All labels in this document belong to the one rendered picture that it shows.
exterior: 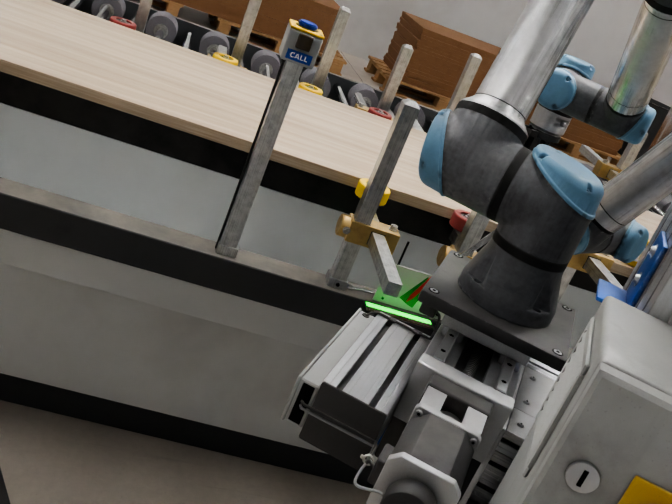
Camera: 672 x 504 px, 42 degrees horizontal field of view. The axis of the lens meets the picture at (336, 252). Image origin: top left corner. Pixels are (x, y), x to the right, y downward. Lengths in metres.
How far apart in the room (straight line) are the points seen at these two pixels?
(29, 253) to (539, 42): 1.18
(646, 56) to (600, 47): 8.62
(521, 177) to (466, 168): 0.08
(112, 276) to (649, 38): 1.20
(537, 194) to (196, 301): 0.99
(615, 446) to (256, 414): 1.73
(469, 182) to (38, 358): 1.41
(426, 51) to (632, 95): 6.49
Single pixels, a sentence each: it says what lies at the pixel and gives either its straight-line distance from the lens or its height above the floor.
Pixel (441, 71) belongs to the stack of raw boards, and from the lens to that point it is 8.15.
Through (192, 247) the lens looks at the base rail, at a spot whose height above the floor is 0.70.
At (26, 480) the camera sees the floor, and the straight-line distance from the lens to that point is 2.26.
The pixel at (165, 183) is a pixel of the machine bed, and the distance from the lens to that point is 2.09.
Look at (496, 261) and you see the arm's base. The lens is 1.27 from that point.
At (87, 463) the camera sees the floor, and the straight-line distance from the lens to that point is 2.34.
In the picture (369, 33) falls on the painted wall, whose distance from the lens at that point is 9.26.
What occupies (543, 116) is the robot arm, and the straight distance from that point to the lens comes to 1.81.
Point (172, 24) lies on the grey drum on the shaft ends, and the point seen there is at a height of 0.84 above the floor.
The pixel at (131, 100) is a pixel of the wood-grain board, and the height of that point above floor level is 0.90.
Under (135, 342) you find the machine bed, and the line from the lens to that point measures 2.29.
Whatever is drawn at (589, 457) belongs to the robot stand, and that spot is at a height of 1.16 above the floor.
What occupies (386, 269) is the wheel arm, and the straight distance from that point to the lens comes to 1.74.
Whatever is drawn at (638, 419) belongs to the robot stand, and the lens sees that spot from 0.74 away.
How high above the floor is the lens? 1.49
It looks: 22 degrees down
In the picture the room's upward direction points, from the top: 23 degrees clockwise
